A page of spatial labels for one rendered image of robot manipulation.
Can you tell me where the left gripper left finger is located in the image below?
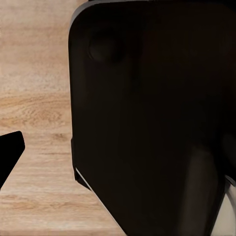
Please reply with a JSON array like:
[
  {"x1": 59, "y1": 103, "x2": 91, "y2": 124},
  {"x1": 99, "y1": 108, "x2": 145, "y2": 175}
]
[{"x1": 0, "y1": 131, "x2": 25, "y2": 189}]

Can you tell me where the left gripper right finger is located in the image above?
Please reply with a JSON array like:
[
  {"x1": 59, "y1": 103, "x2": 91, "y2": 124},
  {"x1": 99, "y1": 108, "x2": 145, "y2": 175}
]
[{"x1": 221, "y1": 130, "x2": 236, "y2": 169}]

